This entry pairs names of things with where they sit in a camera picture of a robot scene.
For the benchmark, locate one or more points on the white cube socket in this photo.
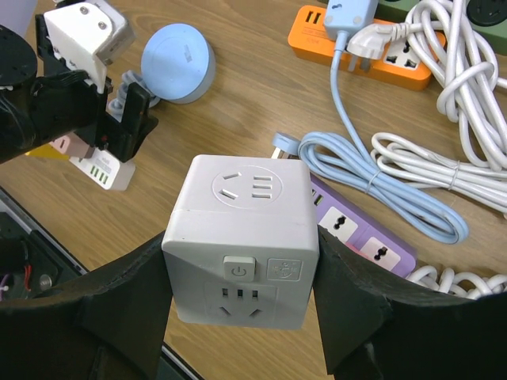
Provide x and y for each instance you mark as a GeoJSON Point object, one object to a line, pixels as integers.
{"type": "Point", "coordinates": [241, 245]}

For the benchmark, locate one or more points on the white usb power strip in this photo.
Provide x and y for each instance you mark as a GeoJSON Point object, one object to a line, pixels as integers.
{"type": "Point", "coordinates": [106, 170]}

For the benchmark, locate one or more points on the orange power strip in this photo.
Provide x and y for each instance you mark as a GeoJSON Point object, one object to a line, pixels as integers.
{"type": "Point", "coordinates": [397, 65]}

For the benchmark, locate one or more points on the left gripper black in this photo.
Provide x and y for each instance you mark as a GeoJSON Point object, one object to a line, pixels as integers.
{"type": "Point", "coordinates": [43, 99]}

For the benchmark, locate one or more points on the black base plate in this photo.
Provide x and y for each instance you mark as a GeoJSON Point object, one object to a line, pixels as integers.
{"type": "Point", "coordinates": [33, 261]}

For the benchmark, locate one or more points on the small pink plug adapter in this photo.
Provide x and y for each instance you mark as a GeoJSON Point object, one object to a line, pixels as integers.
{"type": "Point", "coordinates": [73, 146]}

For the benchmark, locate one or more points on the light blue power strip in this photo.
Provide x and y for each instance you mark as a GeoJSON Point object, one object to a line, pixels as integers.
{"type": "Point", "coordinates": [348, 16]}

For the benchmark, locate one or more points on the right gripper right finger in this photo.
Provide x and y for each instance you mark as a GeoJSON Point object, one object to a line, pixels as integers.
{"type": "Point", "coordinates": [377, 325]}

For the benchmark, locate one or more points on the round light blue socket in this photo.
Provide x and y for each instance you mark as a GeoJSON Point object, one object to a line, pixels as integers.
{"type": "Point", "coordinates": [178, 64]}

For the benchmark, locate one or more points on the purple pink power strip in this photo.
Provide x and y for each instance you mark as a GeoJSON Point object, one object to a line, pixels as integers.
{"type": "Point", "coordinates": [360, 232]}

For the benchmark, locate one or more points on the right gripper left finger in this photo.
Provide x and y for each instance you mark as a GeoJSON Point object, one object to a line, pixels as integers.
{"type": "Point", "coordinates": [107, 324]}

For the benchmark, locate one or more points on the yellow cube socket adapter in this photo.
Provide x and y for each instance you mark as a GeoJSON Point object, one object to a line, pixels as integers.
{"type": "Point", "coordinates": [47, 151]}

